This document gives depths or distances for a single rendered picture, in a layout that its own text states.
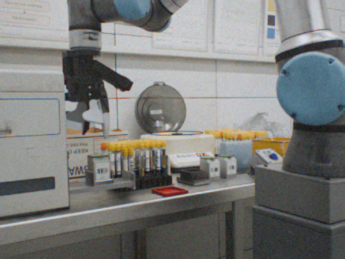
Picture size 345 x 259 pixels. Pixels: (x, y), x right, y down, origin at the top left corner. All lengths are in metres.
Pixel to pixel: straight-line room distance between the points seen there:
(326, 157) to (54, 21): 1.11
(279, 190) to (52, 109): 0.50
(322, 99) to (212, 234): 1.38
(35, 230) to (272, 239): 0.48
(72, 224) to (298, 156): 0.48
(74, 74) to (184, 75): 0.94
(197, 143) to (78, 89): 0.59
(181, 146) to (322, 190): 0.68
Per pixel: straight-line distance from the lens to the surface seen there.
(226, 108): 1.93
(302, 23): 0.71
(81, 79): 0.90
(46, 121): 0.87
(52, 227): 0.86
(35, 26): 1.54
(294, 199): 0.82
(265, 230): 0.87
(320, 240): 0.78
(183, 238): 1.87
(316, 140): 0.82
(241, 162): 1.30
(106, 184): 0.94
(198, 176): 1.11
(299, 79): 0.67
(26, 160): 0.86
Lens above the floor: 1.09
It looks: 3 degrees down
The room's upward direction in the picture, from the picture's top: 1 degrees counter-clockwise
